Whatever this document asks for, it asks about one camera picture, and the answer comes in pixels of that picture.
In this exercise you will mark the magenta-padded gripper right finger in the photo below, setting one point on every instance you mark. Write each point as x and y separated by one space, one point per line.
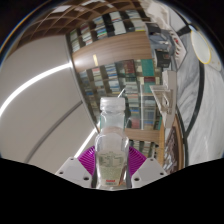
150 170

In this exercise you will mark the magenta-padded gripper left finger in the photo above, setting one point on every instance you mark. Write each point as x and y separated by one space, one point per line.
70 170

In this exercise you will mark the clear plastic bottle white cap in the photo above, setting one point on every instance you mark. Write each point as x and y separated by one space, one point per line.
112 143

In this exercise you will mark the white ramp architectural model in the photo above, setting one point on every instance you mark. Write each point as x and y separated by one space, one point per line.
165 93

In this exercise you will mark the ceiling light strips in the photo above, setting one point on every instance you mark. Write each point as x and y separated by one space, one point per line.
33 83

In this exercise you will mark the dark grey building model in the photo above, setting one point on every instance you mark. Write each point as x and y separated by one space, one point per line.
161 46

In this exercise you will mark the tall wooden bookshelf with books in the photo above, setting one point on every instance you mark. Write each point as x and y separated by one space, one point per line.
116 50

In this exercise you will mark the wooden cubby shelf unit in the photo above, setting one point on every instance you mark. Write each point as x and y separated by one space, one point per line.
76 16

